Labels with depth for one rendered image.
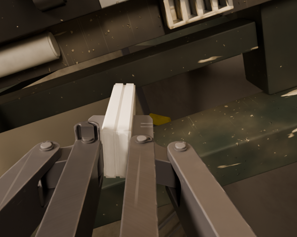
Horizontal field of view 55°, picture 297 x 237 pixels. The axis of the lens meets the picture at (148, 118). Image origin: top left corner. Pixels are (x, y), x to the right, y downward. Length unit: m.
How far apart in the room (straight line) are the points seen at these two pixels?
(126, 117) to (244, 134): 0.24
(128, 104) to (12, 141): 2.34
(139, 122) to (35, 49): 0.18
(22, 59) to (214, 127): 0.25
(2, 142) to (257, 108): 2.21
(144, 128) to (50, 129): 2.40
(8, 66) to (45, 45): 0.04
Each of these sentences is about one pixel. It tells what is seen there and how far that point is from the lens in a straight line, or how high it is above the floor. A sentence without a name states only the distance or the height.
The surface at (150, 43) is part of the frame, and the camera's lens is 1.20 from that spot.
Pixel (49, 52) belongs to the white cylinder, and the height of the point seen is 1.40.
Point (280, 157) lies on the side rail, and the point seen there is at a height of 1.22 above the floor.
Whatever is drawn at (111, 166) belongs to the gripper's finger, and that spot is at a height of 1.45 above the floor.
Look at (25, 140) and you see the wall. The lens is 2.51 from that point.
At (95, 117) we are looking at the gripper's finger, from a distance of 0.17.
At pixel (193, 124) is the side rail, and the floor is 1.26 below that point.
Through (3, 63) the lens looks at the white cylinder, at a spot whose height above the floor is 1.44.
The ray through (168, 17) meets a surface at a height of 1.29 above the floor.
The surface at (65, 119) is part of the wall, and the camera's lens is 2.58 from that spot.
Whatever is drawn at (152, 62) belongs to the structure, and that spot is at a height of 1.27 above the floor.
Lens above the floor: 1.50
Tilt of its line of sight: 29 degrees down
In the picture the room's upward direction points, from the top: 124 degrees counter-clockwise
